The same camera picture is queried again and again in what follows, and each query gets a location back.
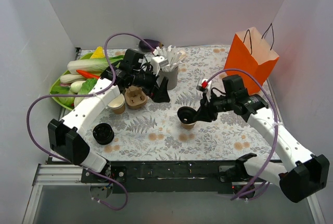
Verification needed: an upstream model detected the purple cable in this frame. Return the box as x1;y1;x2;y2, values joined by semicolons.
207;68;279;201
26;33;157;211

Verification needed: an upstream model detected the green lettuce leaf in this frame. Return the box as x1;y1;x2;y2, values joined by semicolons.
74;78;98;108

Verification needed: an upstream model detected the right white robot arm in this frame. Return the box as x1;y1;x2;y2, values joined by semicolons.
193;75;330;203

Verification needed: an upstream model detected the purple eggplant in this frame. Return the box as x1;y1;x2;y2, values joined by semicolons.
138;39;164;53

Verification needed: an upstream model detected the grey straw holder cup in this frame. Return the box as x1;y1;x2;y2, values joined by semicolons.
160;67;178;91

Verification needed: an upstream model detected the brown paper coffee cup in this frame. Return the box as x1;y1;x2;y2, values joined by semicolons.
181;122;196;130

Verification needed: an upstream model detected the napa cabbage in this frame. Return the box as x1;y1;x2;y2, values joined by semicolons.
67;58;109;74

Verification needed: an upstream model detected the red chili pepper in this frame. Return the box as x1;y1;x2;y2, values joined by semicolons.
76;70;100;79

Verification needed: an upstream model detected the floral table mat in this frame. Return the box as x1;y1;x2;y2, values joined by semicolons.
84;46;271;161

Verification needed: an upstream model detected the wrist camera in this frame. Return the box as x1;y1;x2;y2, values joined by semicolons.
196;79;212;101
150;56;169;76

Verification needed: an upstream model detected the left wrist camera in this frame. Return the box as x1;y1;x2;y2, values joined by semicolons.
150;56;169;76

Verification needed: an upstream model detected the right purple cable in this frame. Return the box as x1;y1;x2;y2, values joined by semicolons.
207;68;279;201

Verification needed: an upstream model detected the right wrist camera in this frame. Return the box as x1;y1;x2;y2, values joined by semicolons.
196;79;212;101

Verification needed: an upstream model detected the cardboard cup carrier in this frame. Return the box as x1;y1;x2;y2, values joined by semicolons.
124;86;148;110

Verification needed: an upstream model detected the stack of paper cups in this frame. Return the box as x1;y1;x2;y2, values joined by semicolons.
107;94;125;115

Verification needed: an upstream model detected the aluminium frame rail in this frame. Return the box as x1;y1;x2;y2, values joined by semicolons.
34;164;246;186

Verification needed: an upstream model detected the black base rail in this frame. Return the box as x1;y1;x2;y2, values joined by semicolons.
80;160;267;195

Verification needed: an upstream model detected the green vegetable tray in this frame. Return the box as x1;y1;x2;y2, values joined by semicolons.
49;52;125;111

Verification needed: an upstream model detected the yellow corn cob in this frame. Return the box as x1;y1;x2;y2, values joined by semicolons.
90;46;105;59

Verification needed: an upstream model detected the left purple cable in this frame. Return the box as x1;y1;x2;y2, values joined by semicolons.
26;33;157;211

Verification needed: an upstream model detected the orange paper bag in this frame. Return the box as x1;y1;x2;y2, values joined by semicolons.
224;24;279;94

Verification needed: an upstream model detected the white radish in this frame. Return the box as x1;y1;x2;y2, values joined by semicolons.
60;73;86;84

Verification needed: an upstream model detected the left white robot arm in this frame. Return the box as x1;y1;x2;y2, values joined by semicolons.
48;49;170;182

